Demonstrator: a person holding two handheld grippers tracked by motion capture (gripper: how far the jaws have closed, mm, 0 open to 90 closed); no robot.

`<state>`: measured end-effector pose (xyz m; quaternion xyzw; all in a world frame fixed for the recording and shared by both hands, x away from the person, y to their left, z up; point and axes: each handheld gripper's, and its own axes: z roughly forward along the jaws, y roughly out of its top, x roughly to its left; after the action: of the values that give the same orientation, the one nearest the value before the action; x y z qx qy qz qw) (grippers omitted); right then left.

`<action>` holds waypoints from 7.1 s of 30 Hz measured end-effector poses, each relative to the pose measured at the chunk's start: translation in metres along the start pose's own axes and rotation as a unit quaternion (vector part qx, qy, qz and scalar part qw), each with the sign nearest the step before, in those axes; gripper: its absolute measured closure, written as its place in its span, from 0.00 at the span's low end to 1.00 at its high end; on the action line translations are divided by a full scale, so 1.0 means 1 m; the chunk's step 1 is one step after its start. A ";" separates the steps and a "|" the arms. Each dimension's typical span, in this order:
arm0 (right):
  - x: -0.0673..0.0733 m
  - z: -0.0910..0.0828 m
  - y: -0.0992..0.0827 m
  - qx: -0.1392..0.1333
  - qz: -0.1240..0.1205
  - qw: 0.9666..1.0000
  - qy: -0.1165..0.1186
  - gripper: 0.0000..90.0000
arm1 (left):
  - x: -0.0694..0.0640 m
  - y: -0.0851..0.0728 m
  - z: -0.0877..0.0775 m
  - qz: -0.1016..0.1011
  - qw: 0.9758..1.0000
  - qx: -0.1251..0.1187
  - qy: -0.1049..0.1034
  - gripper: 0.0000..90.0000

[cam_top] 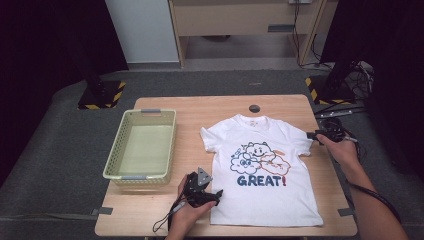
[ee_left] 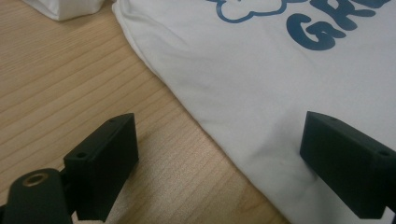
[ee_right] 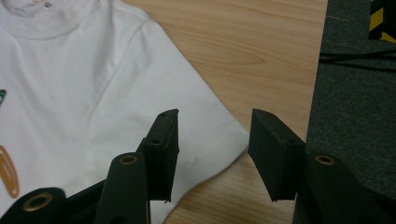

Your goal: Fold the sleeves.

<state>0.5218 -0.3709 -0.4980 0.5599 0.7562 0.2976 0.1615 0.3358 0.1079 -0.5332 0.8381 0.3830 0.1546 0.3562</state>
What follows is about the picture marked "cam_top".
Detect black cables under desk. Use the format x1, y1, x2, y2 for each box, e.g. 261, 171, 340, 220
291, 0, 332, 70

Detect thin cable with grey plug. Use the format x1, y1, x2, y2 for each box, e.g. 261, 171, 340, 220
152, 199, 188, 234
343, 134, 363, 158

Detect tangle of black floor cables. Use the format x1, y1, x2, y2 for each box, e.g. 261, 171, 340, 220
313, 59, 375, 111

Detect light wooden desk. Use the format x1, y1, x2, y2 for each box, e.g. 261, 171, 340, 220
167, 0, 330, 67

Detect dark curtain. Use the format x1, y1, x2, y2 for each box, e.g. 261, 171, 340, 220
0, 0, 130, 188
319, 0, 424, 183

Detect person's left hand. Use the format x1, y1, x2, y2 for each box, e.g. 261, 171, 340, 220
169, 173, 218, 232

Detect person's right hand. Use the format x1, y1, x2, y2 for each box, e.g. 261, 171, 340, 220
315, 133, 361, 172

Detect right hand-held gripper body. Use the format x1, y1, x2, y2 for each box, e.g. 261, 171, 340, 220
314, 109, 355, 146

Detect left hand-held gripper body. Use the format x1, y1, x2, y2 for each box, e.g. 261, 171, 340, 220
182, 166, 214, 208

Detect grey label on desk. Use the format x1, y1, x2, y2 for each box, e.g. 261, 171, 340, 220
267, 24, 295, 34

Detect white printed t-shirt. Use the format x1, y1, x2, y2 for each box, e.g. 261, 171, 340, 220
199, 113, 324, 228

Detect pale green plastic basket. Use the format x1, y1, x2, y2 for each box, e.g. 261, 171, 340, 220
102, 108, 178, 186

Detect black wrist lanyard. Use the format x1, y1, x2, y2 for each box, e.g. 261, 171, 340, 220
346, 179, 403, 224

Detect white panel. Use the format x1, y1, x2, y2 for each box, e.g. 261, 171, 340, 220
104, 0, 181, 65

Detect black stand with striped base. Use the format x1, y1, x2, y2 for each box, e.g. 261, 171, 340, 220
77, 59, 127, 111
304, 56, 361, 106

